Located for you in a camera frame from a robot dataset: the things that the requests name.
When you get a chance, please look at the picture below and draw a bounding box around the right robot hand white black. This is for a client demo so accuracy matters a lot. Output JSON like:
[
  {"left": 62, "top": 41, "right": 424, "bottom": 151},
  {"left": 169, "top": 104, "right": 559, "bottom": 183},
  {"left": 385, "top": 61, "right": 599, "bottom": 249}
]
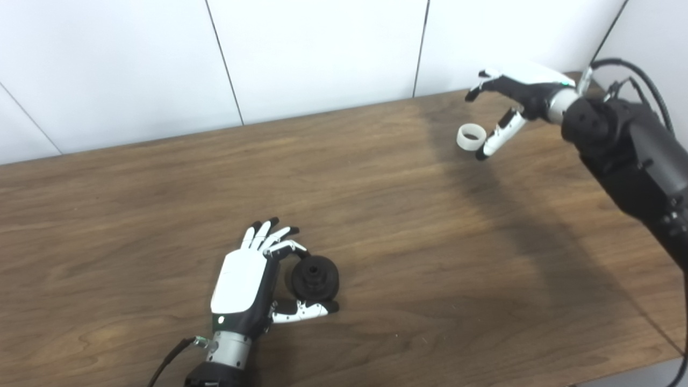
[{"left": 465, "top": 63, "right": 576, "bottom": 161}]

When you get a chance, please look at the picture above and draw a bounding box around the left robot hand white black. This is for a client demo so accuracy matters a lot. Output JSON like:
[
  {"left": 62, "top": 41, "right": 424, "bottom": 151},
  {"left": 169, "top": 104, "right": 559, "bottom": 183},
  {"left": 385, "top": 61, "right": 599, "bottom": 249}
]
[{"left": 210, "top": 217, "right": 340, "bottom": 340}]

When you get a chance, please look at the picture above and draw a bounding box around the round black part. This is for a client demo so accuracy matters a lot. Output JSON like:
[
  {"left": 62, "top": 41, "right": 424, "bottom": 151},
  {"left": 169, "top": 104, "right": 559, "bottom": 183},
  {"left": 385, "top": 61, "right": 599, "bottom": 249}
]
[{"left": 291, "top": 255, "right": 340, "bottom": 303}]

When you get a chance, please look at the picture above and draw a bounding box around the white ring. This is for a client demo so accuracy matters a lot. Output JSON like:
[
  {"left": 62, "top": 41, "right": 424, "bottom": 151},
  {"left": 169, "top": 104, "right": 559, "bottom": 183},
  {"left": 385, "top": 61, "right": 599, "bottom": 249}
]
[{"left": 456, "top": 124, "right": 488, "bottom": 152}]

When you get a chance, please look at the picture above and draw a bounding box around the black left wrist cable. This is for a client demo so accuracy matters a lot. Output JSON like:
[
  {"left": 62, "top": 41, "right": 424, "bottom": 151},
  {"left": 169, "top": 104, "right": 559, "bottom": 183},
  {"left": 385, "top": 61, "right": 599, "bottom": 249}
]
[{"left": 148, "top": 336, "right": 210, "bottom": 387}]

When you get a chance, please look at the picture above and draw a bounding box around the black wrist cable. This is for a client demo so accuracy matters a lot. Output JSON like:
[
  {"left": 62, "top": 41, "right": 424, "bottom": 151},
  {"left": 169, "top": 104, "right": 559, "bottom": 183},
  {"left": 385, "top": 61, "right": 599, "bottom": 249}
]
[
  {"left": 148, "top": 336, "right": 210, "bottom": 387},
  {"left": 579, "top": 58, "right": 675, "bottom": 135}
]

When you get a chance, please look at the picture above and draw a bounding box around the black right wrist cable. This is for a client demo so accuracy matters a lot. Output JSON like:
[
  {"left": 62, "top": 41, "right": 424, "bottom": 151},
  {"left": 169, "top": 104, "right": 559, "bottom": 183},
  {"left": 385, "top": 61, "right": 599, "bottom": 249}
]
[{"left": 579, "top": 58, "right": 675, "bottom": 135}]

